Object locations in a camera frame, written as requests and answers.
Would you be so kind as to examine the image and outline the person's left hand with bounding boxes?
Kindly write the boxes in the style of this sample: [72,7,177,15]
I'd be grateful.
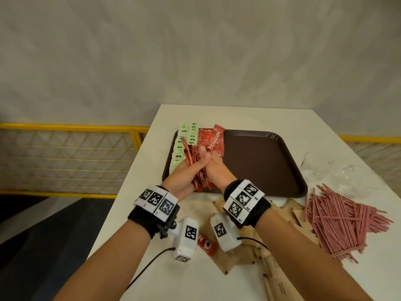
[161,147,213,202]

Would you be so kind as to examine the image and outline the person's right hand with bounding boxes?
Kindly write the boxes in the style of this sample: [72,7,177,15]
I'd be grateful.
[203,152,238,194]

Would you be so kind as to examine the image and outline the row of red Nescafe sachets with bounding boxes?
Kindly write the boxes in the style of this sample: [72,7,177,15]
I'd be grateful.
[198,128,225,151]

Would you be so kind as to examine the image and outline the neat rows of tea bags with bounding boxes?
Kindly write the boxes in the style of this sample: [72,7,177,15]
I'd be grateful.
[169,122,200,176]

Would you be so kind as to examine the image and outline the brown plastic tray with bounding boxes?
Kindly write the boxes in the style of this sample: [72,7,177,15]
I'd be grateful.
[162,129,308,199]

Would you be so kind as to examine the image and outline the pile of red Nescafe sachets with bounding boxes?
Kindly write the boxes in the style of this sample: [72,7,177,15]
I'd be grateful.
[196,234,217,255]

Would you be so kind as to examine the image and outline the pile of brown sugar packets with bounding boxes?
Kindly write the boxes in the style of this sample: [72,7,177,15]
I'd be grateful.
[213,197,320,301]

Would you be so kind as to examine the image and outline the clear glass cups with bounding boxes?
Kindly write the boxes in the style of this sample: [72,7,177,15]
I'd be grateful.
[300,150,386,199]

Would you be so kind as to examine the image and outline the pile of pink stirrer sticks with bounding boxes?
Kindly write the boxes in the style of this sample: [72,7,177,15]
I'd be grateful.
[304,184,394,264]

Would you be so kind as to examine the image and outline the person's right forearm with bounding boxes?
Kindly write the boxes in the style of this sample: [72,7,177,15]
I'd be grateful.
[254,209,375,301]

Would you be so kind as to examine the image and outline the person's left forearm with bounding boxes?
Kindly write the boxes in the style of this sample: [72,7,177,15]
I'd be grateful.
[53,219,151,301]

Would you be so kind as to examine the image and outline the left wristband with marker tiles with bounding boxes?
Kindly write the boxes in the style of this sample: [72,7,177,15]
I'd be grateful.
[127,184,181,240]

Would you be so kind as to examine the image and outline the wristband with marker tiles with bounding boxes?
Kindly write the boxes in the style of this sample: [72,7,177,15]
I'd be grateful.
[127,184,181,240]
[223,179,272,229]

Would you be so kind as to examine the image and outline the right wristband with marker tiles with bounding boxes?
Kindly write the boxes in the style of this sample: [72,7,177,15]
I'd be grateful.
[223,179,272,229]

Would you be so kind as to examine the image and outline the marker cube on right wrist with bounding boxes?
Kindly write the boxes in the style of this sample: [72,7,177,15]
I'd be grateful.
[210,213,242,252]

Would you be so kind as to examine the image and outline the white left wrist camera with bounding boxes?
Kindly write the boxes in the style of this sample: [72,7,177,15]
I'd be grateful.
[160,217,200,263]

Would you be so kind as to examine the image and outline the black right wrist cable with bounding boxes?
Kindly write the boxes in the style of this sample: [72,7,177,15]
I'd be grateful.
[236,236,269,251]

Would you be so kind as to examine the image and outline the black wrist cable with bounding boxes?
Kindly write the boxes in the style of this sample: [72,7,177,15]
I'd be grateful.
[236,236,269,251]
[125,247,176,292]

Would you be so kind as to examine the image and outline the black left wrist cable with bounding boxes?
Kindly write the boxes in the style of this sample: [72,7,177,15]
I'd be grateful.
[125,247,176,292]

